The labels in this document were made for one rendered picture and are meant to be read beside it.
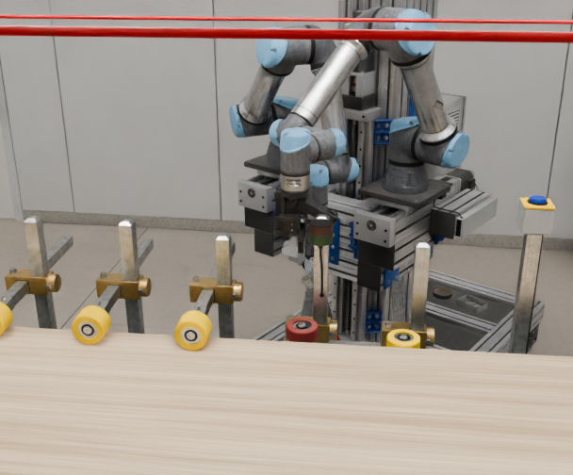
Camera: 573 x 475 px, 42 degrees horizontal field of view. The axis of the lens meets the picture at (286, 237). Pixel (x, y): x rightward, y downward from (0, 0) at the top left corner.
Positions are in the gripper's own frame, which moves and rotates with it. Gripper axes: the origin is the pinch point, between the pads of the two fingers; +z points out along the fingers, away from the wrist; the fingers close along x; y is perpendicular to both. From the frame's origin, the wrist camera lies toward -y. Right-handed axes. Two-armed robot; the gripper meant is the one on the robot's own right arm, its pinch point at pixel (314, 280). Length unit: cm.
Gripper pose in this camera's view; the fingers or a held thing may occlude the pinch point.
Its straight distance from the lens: 226.5
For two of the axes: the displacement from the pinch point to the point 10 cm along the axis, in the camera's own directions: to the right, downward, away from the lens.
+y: 1.1, -3.8, 9.2
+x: -9.9, -0.4, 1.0
